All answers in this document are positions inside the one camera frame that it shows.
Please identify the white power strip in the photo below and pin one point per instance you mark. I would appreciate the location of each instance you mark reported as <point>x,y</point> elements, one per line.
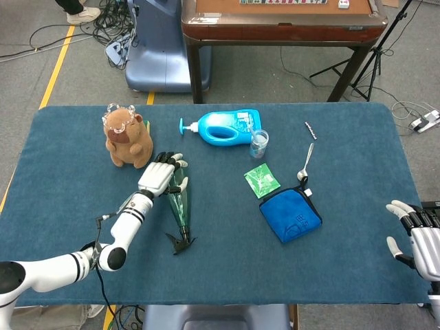
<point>424,123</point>

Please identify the clear plastic jar with label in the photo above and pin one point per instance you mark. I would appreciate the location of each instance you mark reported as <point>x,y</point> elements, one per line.
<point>258,149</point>

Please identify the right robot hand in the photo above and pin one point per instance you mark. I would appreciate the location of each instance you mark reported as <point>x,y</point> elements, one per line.
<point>424,247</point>

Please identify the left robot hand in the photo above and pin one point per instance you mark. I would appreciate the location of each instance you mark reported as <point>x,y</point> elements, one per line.
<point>156,177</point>

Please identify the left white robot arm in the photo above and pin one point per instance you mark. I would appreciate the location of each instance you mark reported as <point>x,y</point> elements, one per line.
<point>130,220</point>

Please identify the clear plastic toy crown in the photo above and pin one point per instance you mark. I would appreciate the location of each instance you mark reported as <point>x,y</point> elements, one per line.
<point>120,130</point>

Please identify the light blue plastic stick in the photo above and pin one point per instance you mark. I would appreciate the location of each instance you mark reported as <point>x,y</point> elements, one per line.
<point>251,129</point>

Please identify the row of face-up mahjong tiles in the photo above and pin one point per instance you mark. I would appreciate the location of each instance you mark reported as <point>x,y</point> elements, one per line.
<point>282,2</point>

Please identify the brown capybara plush toy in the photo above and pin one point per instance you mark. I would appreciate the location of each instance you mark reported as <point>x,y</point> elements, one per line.
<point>129,151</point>

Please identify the black tripod stand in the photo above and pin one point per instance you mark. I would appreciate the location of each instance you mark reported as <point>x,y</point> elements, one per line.
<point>377,51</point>

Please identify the blue detergent pump bottle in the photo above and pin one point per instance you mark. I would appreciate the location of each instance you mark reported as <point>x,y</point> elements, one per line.
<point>206,120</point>

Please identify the single white mahjong tile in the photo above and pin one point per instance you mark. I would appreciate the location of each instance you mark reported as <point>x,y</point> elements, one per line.
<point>343,4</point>

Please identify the metal spoon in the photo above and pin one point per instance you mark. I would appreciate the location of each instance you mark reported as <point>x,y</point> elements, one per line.
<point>302,175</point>

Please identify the row of small metal cubes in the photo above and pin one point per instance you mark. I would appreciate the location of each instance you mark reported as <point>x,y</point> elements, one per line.
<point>311,130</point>

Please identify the grey power strip with plugs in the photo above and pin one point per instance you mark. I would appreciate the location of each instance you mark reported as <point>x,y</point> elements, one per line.
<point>115,49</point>

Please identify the white shoe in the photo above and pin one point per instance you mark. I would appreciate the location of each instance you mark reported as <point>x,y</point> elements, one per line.
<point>84,15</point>

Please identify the blue-grey robot torso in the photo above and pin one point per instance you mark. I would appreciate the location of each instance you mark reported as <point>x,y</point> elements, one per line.
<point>213,318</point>

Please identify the blue table cloth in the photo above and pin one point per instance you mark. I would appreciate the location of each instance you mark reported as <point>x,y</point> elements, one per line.
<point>240,268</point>

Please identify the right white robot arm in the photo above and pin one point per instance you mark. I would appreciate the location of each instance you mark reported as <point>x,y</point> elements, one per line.
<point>434,297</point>

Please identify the green sachet packet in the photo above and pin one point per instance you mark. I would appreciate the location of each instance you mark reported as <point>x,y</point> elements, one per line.
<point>263,180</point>

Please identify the brown mahjong table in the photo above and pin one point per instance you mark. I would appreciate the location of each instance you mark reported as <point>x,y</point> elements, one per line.
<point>275,29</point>

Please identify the person leg in black trousers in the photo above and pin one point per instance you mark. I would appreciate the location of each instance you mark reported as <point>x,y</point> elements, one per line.
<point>70,5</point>

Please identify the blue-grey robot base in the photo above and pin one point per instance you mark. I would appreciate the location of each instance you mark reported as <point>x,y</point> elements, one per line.
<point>161,62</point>

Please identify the blue folded microfiber towel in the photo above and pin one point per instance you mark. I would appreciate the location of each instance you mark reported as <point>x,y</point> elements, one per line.
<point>288,213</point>

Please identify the green transparent spray bottle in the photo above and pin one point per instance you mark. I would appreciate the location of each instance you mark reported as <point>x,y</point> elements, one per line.
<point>180,209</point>

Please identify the yellow plush tag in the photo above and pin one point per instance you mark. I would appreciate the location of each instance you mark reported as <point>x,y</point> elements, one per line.
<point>148,125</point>

